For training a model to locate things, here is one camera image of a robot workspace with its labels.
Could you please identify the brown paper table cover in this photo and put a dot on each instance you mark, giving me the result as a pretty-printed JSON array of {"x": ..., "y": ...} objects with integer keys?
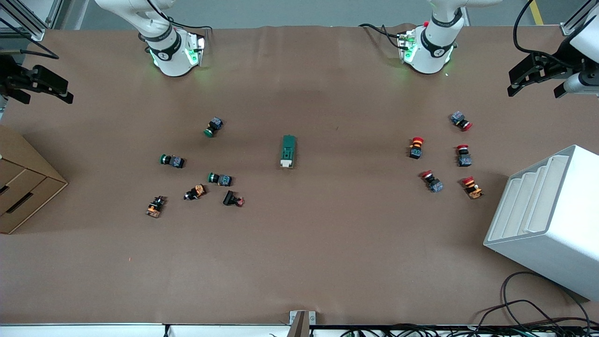
[{"x": 327, "y": 252}]

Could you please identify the red stop button blue block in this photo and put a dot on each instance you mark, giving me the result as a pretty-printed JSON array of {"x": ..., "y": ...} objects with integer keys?
[
  {"x": 432, "y": 181},
  {"x": 461, "y": 120},
  {"x": 463, "y": 156}
]

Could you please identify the red stop button orange block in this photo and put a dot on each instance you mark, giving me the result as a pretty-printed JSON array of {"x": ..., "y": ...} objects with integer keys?
[
  {"x": 472, "y": 187},
  {"x": 416, "y": 148}
]

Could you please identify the black button orange block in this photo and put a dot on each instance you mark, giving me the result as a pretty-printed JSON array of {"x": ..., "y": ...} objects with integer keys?
[
  {"x": 155, "y": 206},
  {"x": 195, "y": 192}
]

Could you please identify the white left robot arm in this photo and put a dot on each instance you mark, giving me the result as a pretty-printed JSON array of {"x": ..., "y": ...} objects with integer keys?
[{"x": 428, "y": 51}]

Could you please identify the black button red block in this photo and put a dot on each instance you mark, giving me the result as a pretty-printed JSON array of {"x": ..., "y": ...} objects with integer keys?
[{"x": 232, "y": 199}]

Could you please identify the brown cardboard drawer box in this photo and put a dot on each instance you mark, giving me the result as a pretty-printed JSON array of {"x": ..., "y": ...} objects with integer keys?
[{"x": 23, "y": 187}]

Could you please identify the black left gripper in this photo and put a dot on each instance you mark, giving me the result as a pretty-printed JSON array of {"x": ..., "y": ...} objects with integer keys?
[{"x": 560, "y": 67}]

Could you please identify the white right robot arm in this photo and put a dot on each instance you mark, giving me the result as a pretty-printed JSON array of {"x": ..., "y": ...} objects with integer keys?
[{"x": 171, "y": 56}]

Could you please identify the grey metal edge bracket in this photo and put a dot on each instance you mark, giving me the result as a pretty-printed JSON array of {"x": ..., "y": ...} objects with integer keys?
[{"x": 302, "y": 320}]

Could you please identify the green push button switch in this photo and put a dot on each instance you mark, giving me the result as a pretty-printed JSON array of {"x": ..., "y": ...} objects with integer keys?
[
  {"x": 172, "y": 161},
  {"x": 220, "y": 179},
  {"x": 214, "y": 126}
]

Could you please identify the white stepped storage rack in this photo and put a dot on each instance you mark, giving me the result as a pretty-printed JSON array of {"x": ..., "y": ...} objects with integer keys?
[{"x": 552, "y": 234}]

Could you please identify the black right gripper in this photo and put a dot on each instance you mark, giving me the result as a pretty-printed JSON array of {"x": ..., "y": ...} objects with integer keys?
[{"x": 8, "y": 75}]

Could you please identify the white table edge rail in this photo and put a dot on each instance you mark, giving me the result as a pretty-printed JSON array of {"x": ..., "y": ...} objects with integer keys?
[{"x": 93, "y": 330}]

